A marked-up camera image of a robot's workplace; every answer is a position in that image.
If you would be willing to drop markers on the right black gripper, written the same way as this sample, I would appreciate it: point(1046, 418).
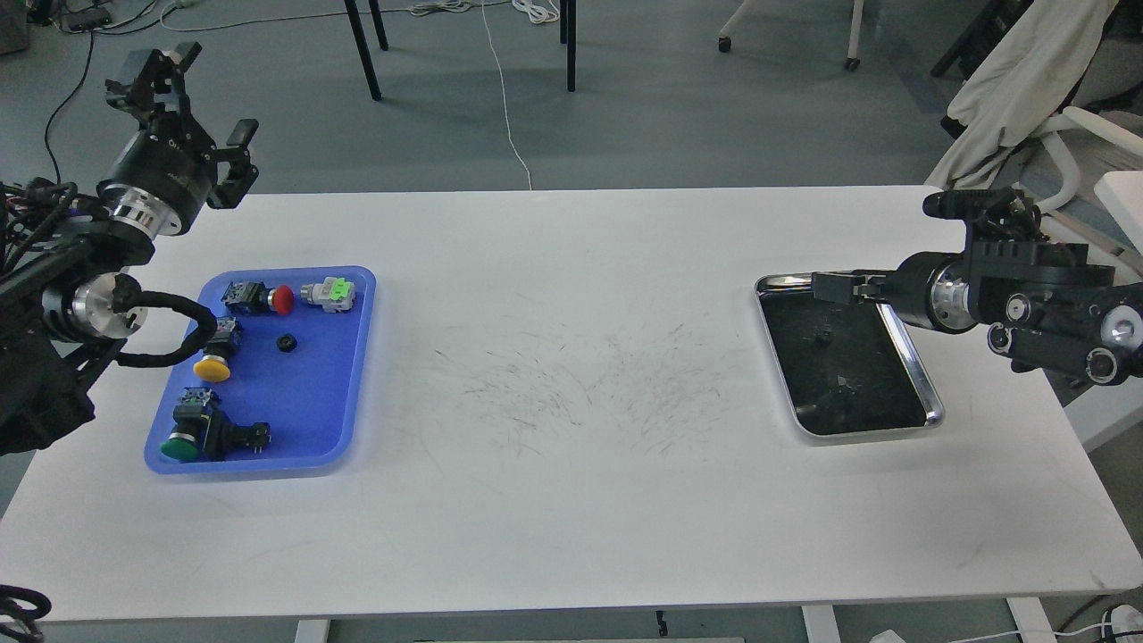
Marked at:
point(927, 290)

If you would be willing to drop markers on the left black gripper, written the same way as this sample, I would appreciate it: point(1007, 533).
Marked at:
point(151, 89)

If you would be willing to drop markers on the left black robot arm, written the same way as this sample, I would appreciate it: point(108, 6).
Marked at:
point(70, 307)

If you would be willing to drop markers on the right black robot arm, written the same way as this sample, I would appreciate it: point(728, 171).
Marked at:
point(1045, 305)

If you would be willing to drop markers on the steel tray with black mat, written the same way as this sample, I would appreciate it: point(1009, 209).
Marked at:
point(869, 384)

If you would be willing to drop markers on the blue plastic tray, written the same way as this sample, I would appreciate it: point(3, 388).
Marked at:
point(308, 397)

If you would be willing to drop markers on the white chair with beige cloth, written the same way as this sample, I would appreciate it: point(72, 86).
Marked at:
point(1048, 109)

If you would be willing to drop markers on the red push button switch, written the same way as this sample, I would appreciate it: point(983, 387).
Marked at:
point(249, 298)

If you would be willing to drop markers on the green grey switch module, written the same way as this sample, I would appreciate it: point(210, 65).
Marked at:
point(332, 294)

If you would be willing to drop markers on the yellow push button switch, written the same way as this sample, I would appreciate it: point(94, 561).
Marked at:
point(219, 351)

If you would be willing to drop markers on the green push button switch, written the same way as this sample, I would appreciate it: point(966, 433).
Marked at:
point(192, 415)

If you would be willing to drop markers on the black switch module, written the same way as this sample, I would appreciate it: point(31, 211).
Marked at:
point(223, 436)

